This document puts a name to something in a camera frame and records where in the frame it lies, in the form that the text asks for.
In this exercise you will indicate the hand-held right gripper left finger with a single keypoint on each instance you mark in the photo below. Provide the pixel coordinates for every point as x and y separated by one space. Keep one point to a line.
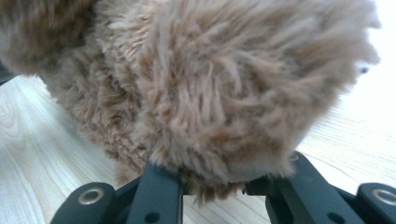
155 199

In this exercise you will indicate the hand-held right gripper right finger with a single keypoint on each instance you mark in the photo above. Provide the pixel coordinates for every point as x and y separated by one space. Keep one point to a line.
305 193

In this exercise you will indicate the brown teddy bear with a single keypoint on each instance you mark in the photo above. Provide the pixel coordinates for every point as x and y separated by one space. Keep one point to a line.
202 87

